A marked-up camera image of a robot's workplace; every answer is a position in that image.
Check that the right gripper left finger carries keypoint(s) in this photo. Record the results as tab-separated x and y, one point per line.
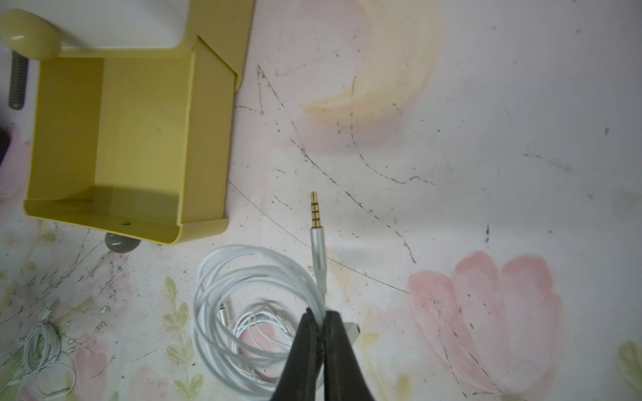
298	380

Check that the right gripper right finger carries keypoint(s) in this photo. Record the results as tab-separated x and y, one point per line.
343	379

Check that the white earphones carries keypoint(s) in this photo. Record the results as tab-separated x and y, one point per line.
39	351
249	356

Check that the yellow bottom drawer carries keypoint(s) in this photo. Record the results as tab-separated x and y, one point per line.
137	142

